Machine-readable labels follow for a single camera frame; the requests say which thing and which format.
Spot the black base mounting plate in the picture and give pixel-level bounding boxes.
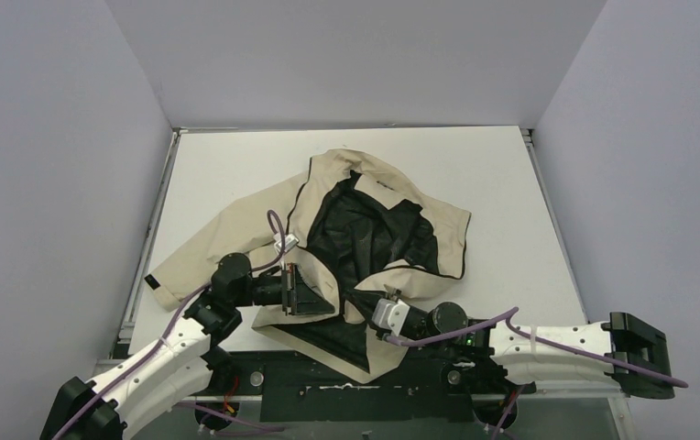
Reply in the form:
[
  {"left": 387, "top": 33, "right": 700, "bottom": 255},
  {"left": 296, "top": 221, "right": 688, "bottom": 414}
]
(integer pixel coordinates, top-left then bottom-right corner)
[{"left": 192, "top": 344, "right": 536, "bottom": 423}]

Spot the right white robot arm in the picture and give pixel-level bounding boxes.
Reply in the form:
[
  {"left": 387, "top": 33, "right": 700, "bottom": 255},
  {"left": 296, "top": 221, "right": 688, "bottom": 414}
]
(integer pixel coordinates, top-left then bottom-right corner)
[{"left": 377, "top": 301, "right": 685, "bottom": 400}]

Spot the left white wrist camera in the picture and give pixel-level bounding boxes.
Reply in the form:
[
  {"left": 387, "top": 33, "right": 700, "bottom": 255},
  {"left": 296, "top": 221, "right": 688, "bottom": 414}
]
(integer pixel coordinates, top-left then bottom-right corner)
[{"left": 273, "top": 234, "right": 299, "bottom": 254}]

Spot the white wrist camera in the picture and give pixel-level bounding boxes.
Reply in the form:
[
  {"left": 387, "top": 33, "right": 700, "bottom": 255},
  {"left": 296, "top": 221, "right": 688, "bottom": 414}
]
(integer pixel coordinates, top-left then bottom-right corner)
[
  {"left": 273, "top": 234, "right": 299, "bottom": 254},
  {"left": 371, "top": 299, "right": 410, "bottom": 336}
]

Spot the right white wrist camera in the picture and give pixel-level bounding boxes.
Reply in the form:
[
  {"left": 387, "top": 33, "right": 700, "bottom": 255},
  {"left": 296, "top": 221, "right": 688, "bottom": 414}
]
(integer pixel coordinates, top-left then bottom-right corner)
[{"left": 371, "top": 299, "right": 410, "bottom": 336}]

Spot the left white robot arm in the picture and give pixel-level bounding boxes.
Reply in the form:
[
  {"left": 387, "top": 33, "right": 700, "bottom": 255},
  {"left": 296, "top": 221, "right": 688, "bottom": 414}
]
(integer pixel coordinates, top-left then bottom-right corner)
[{"left": 40, "top": 253, "right": 336, "bottom": 439}]

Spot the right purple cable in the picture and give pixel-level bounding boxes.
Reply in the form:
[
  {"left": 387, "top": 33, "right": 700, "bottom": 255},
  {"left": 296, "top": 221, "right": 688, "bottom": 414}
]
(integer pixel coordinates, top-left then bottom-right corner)
[{"left": 383, "top": 306, "right": 690, "bottom": 440}]

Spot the beige jacket with black lining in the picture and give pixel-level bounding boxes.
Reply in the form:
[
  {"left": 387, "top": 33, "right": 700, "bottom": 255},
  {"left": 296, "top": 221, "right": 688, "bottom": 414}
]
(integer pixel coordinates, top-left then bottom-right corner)
[{"left": 146, "top": 149, "right": 471, "bottom": 383}]

